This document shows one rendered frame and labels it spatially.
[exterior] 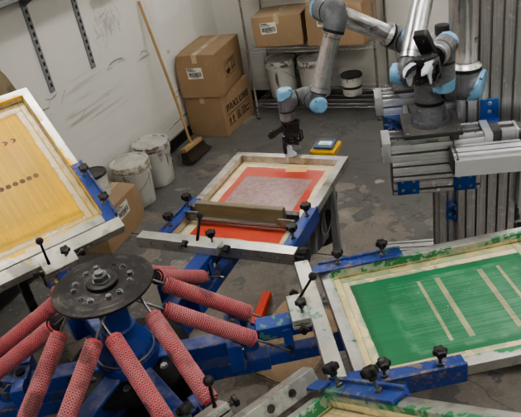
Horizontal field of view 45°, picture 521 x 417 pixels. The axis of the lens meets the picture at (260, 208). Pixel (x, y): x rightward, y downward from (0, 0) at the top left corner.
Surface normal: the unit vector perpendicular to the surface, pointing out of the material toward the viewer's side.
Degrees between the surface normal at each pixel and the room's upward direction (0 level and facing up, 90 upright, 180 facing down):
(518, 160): 90
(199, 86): 90
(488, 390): 0
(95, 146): 90
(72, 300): 0
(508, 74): 90
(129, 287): 0
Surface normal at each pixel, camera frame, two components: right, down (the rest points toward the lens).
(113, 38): 0.91, 0.07
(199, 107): -0.42, 0.51
